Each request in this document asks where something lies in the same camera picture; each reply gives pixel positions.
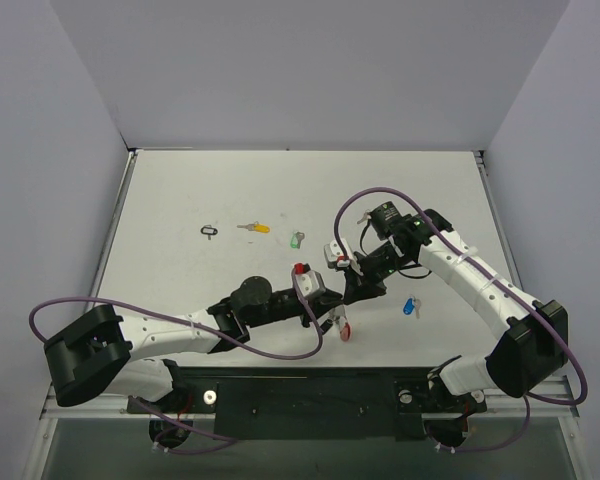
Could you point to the key with yellow tag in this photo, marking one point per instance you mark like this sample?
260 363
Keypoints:
255 227

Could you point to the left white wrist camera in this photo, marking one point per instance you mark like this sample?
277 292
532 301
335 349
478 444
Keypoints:
307 282

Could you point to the black tag with small key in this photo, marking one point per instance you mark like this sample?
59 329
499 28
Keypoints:
209 231

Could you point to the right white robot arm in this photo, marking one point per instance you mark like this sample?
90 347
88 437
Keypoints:
532 337

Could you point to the key with black tag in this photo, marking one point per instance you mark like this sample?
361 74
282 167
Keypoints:
365 217

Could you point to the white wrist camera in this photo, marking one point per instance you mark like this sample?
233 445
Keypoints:
307 282
338 256

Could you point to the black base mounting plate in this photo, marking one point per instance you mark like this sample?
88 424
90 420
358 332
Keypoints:
317 403

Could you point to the key with blue tag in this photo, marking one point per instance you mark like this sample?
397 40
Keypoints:
412 307

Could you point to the key with green tag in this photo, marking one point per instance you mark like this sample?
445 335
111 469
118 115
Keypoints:
297 239

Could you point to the aluminium frame rail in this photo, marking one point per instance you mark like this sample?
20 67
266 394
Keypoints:
109 438

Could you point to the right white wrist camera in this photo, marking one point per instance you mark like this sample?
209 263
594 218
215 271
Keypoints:
338 256

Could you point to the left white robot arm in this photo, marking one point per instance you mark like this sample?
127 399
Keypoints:
129 355

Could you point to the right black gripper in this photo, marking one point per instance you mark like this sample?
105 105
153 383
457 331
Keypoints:
362 278

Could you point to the red keyring with keys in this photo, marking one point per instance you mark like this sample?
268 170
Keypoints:
339 321

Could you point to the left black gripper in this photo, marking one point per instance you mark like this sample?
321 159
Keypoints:
313 307

